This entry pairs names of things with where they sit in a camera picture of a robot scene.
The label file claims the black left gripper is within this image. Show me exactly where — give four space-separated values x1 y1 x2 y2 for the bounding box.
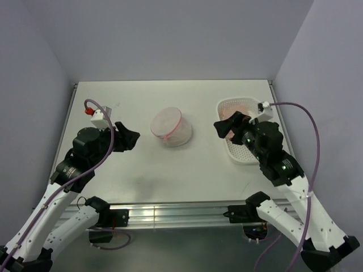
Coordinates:
90 121 140 167

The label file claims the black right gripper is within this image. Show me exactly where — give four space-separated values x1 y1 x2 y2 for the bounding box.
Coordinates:
213 110 265 161

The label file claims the white mesh laundry bag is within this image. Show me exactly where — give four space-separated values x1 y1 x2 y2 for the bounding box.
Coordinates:
150 107 192 147

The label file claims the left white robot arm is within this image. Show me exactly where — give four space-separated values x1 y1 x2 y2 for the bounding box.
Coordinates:
1 122 141 271

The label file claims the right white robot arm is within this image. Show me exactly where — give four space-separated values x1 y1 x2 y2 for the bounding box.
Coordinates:
214 111 360 271

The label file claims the pink bra in basket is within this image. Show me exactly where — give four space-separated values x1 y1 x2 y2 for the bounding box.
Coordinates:
220 105 253 141

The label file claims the white perforated plastic basket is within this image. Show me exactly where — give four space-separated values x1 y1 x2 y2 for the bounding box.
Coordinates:
216 97 284 165

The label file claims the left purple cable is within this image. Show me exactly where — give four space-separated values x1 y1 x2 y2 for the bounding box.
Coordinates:
0 98 132 272

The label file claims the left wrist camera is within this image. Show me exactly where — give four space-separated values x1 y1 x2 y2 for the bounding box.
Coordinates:
85 106 112 130

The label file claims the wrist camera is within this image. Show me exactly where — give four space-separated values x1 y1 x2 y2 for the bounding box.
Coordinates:
256 101 273 122
85 106 112 130

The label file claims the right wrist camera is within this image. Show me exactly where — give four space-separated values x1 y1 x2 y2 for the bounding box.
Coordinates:
256 101 273 122

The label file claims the aluminium rail frame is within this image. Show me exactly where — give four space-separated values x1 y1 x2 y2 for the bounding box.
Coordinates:
14 82 341 272

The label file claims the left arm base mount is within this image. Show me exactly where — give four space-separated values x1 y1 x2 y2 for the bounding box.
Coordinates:
88 209 131 247

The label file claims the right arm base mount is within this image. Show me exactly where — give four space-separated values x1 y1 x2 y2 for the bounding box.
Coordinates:
223 204 268 242

